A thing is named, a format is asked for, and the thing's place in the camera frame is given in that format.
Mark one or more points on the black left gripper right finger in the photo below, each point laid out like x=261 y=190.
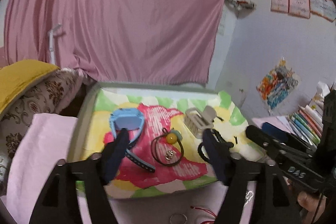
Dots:
x=218 y=152

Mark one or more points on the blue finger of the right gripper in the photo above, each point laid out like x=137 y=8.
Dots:
x=287 y=138

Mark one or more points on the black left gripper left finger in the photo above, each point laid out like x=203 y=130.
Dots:
x=112 y=156

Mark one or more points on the person's right hand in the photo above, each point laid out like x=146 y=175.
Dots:
x=314 y=207

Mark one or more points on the stack of books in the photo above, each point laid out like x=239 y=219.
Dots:
x=305 y=123

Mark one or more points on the blue kids watch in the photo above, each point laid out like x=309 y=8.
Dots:
x=132 y=120

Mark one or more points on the beige hair claw clip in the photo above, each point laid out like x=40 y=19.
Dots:
x=197 y=121

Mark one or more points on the grey shallow tray box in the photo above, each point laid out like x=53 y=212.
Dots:
x=86 y=118

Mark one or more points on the white tissue bag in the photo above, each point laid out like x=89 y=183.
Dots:
x=317 y=102

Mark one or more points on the colourful cartoon towel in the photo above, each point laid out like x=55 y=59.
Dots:
x=162 y=139

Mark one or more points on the floral patterned cushion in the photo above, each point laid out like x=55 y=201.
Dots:
x=52 y=94

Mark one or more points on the yellow pillow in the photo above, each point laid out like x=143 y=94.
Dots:
x=19 y=77

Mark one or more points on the white curtain hook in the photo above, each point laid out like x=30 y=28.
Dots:
x=52 y=32

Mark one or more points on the pink curtain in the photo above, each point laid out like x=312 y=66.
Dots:
x=139 y=41

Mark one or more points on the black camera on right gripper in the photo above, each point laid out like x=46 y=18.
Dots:
x=323 y=160

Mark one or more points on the colourful wall sticker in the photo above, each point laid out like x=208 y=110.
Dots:
x=277 y=85

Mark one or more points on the curtain tieback bracket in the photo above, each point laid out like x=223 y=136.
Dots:
x=242 y=4

